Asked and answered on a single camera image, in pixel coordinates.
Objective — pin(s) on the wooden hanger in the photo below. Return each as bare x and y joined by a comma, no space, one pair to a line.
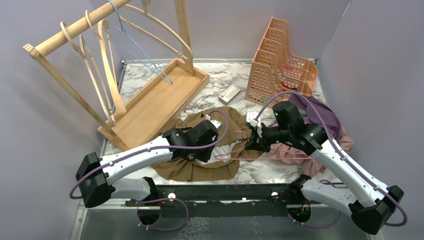
106,105
187,52
117,104

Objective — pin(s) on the peach plastic file organizer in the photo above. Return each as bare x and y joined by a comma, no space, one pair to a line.
275,69

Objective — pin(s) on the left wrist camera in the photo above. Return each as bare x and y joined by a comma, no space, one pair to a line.
216,123

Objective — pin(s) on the pink skirt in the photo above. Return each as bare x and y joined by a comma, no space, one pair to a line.
309,166

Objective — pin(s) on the blue wire hanger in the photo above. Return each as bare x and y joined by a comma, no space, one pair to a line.
152,65

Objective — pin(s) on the wooden hanger right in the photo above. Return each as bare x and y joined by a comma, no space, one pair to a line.
187,52

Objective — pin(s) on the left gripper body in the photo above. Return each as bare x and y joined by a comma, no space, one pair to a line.
202,154

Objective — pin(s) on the wooden clothes rack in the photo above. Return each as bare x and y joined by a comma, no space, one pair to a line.
150,102

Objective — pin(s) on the brown skirt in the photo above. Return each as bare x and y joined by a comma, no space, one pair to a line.
236,137

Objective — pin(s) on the small white red box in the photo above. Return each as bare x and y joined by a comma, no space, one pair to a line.
229,94

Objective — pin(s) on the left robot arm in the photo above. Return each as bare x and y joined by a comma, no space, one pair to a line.
100,179

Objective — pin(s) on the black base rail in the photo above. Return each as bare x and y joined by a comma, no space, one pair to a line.
222,200

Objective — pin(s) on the wooden hanger leftmost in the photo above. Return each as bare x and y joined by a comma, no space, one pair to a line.
106,105

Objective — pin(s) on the purple garment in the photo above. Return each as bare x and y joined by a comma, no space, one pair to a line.
330,119

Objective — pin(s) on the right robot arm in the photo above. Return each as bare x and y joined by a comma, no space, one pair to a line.
366,200

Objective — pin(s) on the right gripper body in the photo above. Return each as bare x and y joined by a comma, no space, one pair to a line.
268,137

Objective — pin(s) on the pink wire hanger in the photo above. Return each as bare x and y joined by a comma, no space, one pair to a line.
227,157

